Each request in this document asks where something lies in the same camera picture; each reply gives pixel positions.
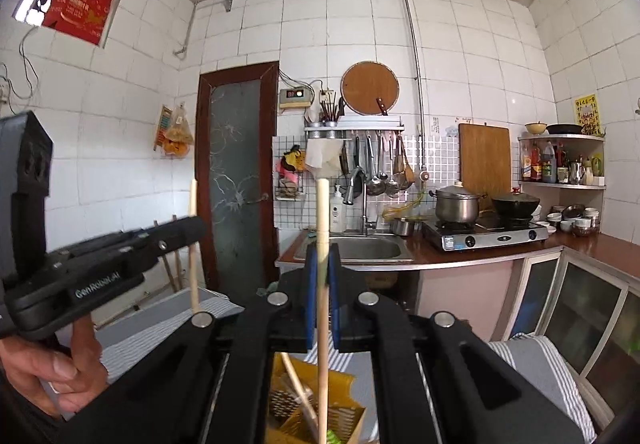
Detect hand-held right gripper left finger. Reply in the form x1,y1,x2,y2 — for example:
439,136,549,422
65,243,321,444

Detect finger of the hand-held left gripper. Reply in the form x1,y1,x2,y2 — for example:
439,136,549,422
45,216,209,283

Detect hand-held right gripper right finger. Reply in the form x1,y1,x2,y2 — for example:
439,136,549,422
329,243,585,444

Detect light wooden chopstick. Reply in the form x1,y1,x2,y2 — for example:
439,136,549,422
279,353,322,431
314,177,333,444
188,179,202,316

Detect yellow perforated utensil holder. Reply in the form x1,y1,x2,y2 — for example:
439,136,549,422
264,353,367,444

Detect person's left hand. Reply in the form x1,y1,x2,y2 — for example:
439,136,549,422
0,313,109,421

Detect steel kitchen sink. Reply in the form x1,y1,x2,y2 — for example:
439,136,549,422
292,233,417,266

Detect white soap bottle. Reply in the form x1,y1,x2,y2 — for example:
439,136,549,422
329,184,348,234

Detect brown door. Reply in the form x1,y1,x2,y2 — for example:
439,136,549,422
194,61,280,306

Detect small steel pot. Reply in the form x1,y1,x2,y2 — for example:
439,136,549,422
389,217,417,238

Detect hanging plastic bags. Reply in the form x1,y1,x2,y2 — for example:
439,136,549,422
152,103,195,158

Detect grey white striped tablecloth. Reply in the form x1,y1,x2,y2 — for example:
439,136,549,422
94,288,597,444

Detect steel faucet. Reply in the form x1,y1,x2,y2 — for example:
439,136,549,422
342,166,377,236

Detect white hanging cloth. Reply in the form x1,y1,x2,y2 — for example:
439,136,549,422
305,137,347,181

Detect hanging ladles and spatulas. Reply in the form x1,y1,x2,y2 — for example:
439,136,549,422
339,134,417,198

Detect steel cooking pot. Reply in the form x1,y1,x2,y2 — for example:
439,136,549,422
429,180,488,226

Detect gas stove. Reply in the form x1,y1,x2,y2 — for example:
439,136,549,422
421,215,552,253

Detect steel utensil rack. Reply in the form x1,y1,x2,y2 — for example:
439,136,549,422
303,115,406,141

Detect red cardboard box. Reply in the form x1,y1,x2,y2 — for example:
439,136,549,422
41,0,114,46

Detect rectangular wooden cutting board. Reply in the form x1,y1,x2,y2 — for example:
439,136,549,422
458,122,513,213

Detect black wok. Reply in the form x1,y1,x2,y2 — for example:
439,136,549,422
490,188,543,218

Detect round wooden cutting board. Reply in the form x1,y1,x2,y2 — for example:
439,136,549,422
340,60,401,117

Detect glass door kitchen cabinet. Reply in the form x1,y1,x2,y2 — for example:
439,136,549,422
509,248,640,426

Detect group of small bowls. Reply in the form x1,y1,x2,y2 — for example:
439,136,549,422
546,203,602,238

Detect corner shelf with bottles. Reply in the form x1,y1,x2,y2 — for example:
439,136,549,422
516,122,609,191

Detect white wire grid panel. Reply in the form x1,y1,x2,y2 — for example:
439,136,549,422
271,134,461,231

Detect wall heater controller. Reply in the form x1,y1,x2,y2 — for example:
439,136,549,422
278,86,313,113

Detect steel wall pipe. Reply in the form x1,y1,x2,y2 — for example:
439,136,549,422
172,0,427,175

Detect yellow wall poster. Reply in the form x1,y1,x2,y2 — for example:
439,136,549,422
571,93,602,138

